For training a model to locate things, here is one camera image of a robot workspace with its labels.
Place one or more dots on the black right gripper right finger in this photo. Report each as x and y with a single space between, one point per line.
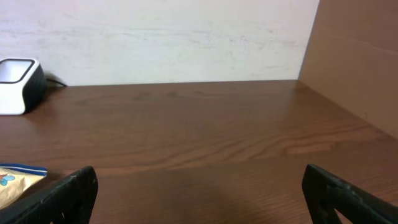
327 195

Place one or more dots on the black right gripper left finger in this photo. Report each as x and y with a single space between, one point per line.
70 200

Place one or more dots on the yellow wet wipes pack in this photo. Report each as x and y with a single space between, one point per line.
16 179

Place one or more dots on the white barcode scanner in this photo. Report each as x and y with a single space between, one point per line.
23 85

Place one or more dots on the brown cardboard panel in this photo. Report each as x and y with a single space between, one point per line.
351 58

